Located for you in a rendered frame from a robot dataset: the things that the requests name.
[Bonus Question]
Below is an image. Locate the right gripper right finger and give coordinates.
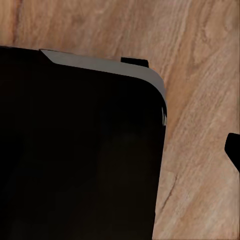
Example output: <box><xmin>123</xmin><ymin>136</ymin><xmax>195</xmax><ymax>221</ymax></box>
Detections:
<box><xmin>225</xmin><ymin>133</ymin><xmax>240</xmax><ymax>172</ymax></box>

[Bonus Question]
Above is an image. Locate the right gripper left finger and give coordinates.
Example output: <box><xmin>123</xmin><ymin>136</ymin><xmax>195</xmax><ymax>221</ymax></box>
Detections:
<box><xmin>0</xmin><ymin>133</ymin><xmax>26</xmax><ymax>192</ymax></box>

